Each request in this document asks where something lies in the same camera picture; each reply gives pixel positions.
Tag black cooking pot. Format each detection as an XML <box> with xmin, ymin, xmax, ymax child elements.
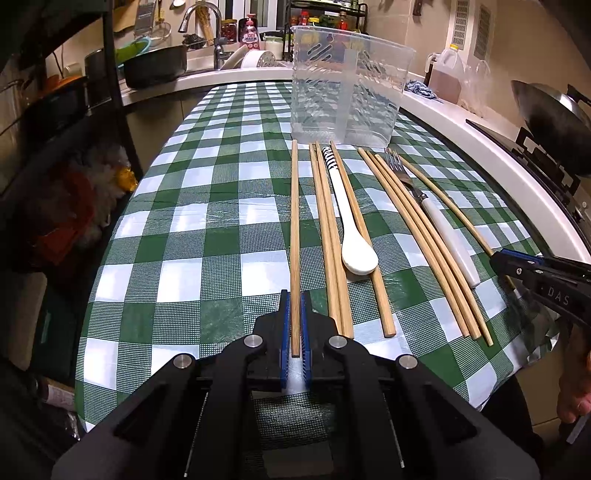
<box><xmin>122</xmin><ymin>45</ymin><xmax>187</xmax><ymax>90</ymax></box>

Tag plastic oil jug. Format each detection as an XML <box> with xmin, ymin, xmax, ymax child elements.
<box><xmin>428</xmin><ymin>44</ymin><xmax>465</xmax><ymax>104</ymax></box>

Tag wooden chopstick under spoon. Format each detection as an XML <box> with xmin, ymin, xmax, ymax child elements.
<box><xmin>331</xmin><ymin>142</ymin><xmax>397</xmax><ymax>338</ymax></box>

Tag black shelf frame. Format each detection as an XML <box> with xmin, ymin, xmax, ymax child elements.
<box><xmin>17</xmin><ymin>1</ymin><xmax>143</xmax><ymax>180</ymax></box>

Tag clear plastic container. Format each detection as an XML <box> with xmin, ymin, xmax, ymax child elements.
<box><xmin>290</xmin><ymin>26</ymin><xmax>416</xmax><ymax>149</ymax></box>

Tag chrome kitchen faucet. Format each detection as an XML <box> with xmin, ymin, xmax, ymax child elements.
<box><xmin>177</xmin><ymin>1</ymin><xmax>228</xmax><ymax>70</ymax></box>

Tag gas stove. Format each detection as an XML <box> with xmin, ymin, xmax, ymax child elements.
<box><xmin>466</xmin><ymin>119</ymin><xmax>590</xmax><ymax>239</ymax></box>

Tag wooden chopstick beside fork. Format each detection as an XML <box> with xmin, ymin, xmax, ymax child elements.
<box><xmin>370</xmin><ymin>153</ymin><xmax>494</xmax><ymax>346</ymax></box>

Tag white ceramic spoon striped handle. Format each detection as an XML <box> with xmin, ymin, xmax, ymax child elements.
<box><xmin>322</xmin><ymin>147</ymin><xmax>378</xmax><ymax>276</ymax></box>

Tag black spice rack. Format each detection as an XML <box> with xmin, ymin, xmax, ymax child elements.
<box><xmin>277</xmin><ymin>0</ymin><xmax>369</xmax><ymax>61</ymax></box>

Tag black wok on stove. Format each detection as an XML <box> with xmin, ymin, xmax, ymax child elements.
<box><xmin>511</xmin><ymin>80</ymin><xmax>590</xmax><ymax>176</ymax></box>

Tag green white checkered tablecloth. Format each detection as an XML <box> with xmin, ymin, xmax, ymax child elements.
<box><xmin>75</xmin><ymin>82</ymin><xmax>558</xmax><ymax>428</ymax></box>

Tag person's hand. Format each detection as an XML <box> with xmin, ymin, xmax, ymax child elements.
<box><xmin>557</xmin><ymin>325</ymin><xmax>591</xmax><ymax>424</ymax></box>

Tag red label bottle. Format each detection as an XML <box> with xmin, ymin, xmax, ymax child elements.
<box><xmin>239</xmin><ymin>14</ymin><xmax>259</xmax><ymax>50</ymax></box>

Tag wooden chopstick middle right group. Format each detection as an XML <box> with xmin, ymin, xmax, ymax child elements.
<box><xmin>366</xmin><ymin>152</ymin><xmax>482</xmax><ymax>340</ymax></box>

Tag blue cloth rag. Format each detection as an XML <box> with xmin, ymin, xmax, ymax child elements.
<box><xmin>405</xmin><ymin>80</ymin><xmax>440</xmax><ymax>101</ymax></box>

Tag fork with white handle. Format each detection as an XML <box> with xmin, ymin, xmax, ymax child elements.
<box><xmin>385</xmin><ymin>147</ymin><xmax>480</xmax><ymax>288</ymax></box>

